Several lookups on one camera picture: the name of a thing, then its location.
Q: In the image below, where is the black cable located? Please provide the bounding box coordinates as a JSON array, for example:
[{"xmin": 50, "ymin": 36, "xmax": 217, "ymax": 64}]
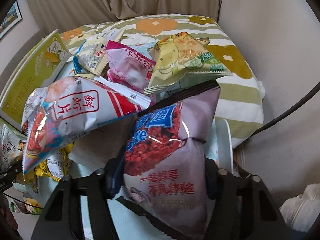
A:
[{"xmin": 260, "ymin": 84, "xmax": 320, "ymax": 132}]

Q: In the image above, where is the white red shrimp chip bag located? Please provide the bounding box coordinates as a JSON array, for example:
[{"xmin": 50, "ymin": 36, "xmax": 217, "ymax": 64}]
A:
[{"xmin": 21, "ymin": 76, "xmax": 152, "ymax": 177}]

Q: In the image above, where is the green white carton box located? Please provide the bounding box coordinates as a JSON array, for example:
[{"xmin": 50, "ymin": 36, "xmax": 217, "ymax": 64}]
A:
[{"xmin": 0, "ymin": 29, "xmax": 72, "ymax": 130}]

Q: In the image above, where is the light blue daisy tablecloth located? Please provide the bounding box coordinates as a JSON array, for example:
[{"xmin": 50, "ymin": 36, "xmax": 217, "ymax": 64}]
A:
[{"xmin": 32, "ymin": 120, "xmax": 230, "ymax": 240}]

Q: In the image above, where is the silver snack packet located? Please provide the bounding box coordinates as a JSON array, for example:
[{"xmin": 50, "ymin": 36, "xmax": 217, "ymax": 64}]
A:
[{"xmin": 0, "ymin": 124, "xmax": 27, "ymax": 170}]

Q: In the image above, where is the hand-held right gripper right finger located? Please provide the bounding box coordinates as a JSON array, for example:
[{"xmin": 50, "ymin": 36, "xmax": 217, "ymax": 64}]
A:
[{"xmin": 204, "ymin": 159, "xmax": 284, "ymax": 240}]

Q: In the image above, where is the mauve snack bag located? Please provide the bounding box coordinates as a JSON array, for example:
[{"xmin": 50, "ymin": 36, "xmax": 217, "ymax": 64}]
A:
[{"xmin": 114, "ymin": 80, "xmax": 222, "ymax": 240}]

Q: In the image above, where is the white snack packet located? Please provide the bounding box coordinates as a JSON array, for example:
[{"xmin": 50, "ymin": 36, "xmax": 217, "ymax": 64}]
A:
[{"xmin": 67, "ymin": 124, "xmax": 133, "ymax": 170}]

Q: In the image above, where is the pale yellow snack packet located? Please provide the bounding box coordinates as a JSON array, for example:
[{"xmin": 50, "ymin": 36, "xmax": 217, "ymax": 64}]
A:
[{"xmin": 85, "ymin": 26, "xmax": 127, "ymax": 45}]

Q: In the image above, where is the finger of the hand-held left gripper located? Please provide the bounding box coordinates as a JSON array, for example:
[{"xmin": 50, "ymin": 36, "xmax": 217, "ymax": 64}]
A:
[{"xmin": 0, "ymin": 161, "xmax": 24, "ymax": 194}]

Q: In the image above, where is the floral striped blanket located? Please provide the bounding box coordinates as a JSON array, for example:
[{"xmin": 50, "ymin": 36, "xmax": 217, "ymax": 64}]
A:
[{"xmin": 59, "ymin": 14, "xmax": 265, "ymax": 145}]

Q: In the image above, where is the beige curtain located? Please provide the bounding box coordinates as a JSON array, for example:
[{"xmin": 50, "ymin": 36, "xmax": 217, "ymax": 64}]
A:
[{"xmin": 24, "ymin": 0, "xmax": 224, "ymax": 30}]

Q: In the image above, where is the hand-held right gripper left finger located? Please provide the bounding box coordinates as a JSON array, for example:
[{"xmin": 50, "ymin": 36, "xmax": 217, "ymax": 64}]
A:
[{"xmin": 30, "ymin": 155, "xmax": 125, "ymax": 240}]

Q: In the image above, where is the small white blue packet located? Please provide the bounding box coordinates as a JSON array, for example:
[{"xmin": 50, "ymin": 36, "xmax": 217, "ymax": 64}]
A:
[{"xmin": 72, "ymin": 39, "xmax": 109, "ymax": 77}]

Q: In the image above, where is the pink candy packet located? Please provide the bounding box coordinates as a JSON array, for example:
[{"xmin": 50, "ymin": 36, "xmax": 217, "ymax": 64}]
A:
[{"xmin": 105, "ymin": 40, "xmax": 157, "ymax": 94}]

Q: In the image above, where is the framed wall picture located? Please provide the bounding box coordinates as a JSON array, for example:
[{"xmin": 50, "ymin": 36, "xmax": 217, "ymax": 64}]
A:
[{"xmin": 0, "ymin": 1, "xmax": 23, "ymax": 39}]

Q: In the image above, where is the white curved board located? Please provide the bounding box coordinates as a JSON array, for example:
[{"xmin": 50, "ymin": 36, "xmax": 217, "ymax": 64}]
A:
[{"xmin": 217, "ymin": 119, "xmax": 235, "ymax": 175}]

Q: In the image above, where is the white cloth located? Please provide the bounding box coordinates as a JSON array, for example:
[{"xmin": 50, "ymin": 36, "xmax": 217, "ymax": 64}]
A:
[{"xmin": 279, "ymin": 184, "xmax": 320, "ymax": 233}]

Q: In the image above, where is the yellow green snack bag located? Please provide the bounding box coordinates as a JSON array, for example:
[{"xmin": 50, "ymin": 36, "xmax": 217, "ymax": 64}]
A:
[{"xmin": 144, "ymin": 31, "xmax": 234, "ymax": 95}]

